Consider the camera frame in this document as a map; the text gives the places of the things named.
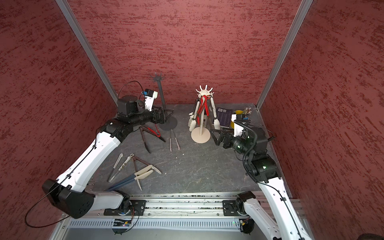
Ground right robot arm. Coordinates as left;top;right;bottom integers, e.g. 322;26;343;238
210;120;311;240

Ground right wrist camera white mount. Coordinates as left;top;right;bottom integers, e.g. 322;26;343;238
234;120;250;137

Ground small red silicone tongs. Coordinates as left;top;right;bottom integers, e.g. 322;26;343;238
196;95;210;125

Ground pink handled tweezers tongs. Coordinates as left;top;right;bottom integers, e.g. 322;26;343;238
169;128;181;153

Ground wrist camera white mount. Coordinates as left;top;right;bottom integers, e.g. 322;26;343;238
234;120;250;137
143;89;158;112

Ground bundle of pencils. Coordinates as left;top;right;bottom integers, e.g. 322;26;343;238
242;107;252;116

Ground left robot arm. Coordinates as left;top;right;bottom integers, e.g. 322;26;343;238
42;96;174;219

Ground cream blue handled tongs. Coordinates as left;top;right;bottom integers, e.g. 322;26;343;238
105;165;162;192

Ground aluminium corner post right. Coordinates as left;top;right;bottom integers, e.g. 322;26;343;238
256;0;313;112

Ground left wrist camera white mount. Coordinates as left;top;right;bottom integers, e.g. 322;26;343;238
143;89;158;112

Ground cream utensil rack stand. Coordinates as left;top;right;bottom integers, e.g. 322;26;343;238
191;85;213;144

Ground dark grey utensil rack stand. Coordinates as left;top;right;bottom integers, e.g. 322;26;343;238
153;73;178;132

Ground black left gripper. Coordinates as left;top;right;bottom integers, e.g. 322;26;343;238
129;104;174;127

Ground purple book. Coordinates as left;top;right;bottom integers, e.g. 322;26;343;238
217;108;234;128

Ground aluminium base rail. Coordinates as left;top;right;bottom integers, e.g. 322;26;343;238
51;190;273;240

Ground aluminium corner post left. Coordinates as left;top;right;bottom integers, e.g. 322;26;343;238
55;0;118;105

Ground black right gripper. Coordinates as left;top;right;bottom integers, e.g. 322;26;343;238
209;126;254;157

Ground yellow metal pencil bucket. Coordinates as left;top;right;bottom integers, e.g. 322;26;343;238
231;110;246;129

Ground aluminium corner post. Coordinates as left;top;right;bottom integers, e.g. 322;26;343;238
256;0;313;112
55;0;118;105

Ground scalloped steel serving tongs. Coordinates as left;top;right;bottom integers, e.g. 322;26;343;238
189;99;200;132

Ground red looped long steel tongs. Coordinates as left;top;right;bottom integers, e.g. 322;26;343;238
199;110;206;125

